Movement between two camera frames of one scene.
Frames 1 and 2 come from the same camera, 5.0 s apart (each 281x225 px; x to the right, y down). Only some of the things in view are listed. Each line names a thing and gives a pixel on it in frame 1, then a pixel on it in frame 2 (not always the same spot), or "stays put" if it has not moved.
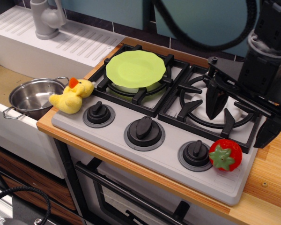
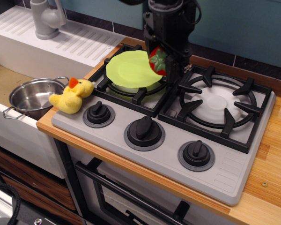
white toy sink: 18,55 stays put
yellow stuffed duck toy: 70,101 stays put
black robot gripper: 263,82 to 168,24
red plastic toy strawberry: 225,154 to 157,60
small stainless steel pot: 31,96 stays put
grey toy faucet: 48,21 stays put
